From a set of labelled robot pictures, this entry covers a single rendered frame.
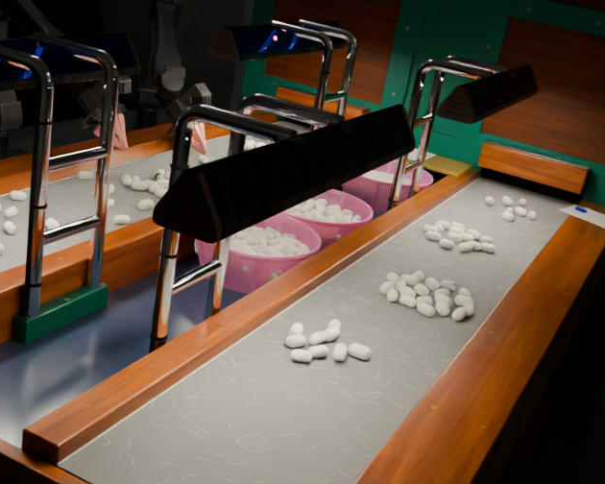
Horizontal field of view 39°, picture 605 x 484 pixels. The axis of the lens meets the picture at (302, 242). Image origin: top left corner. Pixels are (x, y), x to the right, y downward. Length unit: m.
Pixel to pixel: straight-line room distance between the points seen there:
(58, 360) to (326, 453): 0.47
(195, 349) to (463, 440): 0.40
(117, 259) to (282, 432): 0.57
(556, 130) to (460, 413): 1.43
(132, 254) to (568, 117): 1.38
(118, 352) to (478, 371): 0.57
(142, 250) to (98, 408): 0.59
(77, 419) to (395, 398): 0.47
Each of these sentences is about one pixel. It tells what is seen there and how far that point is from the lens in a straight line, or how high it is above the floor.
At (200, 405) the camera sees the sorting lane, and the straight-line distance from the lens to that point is 1.17.
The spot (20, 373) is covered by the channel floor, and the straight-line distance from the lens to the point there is 1.35.
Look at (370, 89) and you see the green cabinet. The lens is 2.69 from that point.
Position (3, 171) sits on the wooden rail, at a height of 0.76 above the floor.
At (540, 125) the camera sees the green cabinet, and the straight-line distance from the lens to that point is 2.55.
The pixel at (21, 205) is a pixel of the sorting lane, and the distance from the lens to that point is 1.80.
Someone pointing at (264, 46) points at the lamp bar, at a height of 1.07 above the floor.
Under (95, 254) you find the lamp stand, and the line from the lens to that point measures 1.49.
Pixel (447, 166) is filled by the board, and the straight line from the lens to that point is 2.50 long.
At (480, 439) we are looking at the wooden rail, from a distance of 1.19.
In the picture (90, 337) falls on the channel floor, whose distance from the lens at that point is 1.45.
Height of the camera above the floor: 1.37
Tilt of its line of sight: 21 degrees down
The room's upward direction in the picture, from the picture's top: 10 degrees clockwise
